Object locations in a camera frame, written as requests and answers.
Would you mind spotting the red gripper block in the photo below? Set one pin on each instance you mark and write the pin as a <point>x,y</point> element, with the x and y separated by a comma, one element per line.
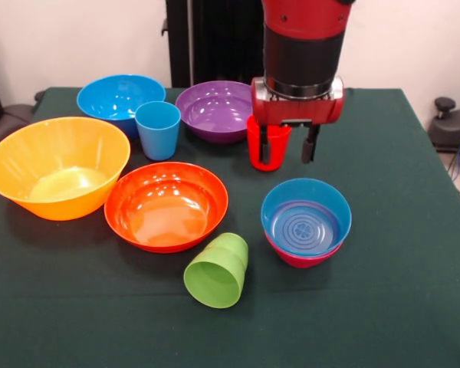
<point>297,109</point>

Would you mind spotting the small blue bowl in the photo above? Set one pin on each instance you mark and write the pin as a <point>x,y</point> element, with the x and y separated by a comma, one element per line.
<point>276,199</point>

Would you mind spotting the pink bowl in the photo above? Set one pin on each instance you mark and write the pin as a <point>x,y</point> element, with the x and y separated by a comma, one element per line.
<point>303,261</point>

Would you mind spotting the orange bowl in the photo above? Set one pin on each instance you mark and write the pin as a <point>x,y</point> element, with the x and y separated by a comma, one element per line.
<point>165,222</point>

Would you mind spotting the green cup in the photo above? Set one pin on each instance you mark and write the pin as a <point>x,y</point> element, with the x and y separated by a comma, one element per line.
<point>214,283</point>

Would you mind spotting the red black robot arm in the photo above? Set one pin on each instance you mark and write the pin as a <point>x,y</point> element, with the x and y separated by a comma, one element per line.
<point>303,50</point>

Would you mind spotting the red cup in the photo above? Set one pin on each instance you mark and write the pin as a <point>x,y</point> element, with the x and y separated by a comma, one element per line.
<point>280,149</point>

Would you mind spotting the purple bowl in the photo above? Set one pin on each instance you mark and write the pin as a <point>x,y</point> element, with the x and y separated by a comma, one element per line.
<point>211,115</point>

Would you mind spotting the blue cup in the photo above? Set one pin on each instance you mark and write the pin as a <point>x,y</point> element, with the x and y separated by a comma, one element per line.
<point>157,130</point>

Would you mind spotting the dark green tablecloth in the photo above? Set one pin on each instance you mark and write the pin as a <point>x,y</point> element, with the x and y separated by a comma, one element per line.
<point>329,306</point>

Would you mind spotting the large blue bowl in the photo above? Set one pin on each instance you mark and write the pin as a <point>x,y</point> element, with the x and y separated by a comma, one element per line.
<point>115,96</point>

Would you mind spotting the large yellow bowl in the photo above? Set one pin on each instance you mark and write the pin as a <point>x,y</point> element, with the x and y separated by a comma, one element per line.
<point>61,191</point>

